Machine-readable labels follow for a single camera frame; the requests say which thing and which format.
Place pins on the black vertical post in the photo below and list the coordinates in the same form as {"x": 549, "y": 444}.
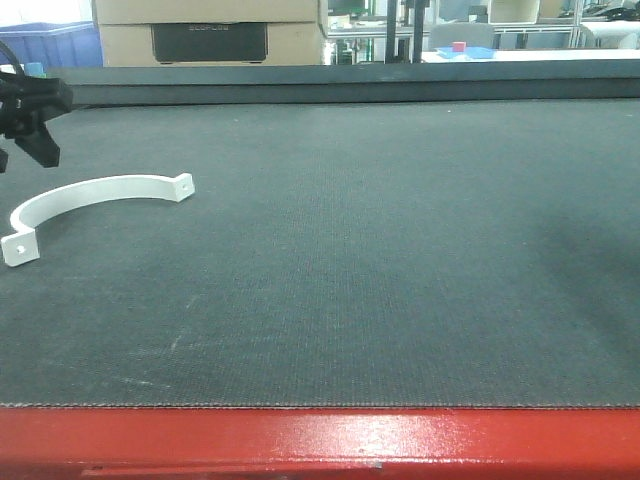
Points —
{"x": 391, "y": 27}
{"x": 418, "y": 30}

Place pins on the white half pipe clamp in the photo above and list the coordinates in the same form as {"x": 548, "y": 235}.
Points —
{"x": 21, "y": 246}

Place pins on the black vertical post right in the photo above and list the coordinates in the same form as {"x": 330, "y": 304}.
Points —
{"x": 418, "y": 30}

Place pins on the black gripper finger view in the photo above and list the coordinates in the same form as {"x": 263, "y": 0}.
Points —
{"x": 40, "y": 146}

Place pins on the grey chair back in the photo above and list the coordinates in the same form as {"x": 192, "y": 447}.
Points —
{"x": 473, "y": 34}

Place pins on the dark raised table board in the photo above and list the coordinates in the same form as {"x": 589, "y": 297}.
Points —
{"x": 341, "y": 84}

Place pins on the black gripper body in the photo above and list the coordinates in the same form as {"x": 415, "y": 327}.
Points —
{"x": 28, "y": 103}

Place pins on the black vertical post left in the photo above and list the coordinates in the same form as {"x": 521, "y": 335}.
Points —
{"x": 391, "y": 27}

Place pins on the large cardboard box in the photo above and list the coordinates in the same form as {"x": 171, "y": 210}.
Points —
{"x": 209, "y": 33}

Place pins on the white open box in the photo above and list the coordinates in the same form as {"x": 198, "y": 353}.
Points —
{"x": 502, "y": 12}

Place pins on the blue storage bin background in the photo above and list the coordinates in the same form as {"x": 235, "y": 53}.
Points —
{"x": 75, "y": 44}

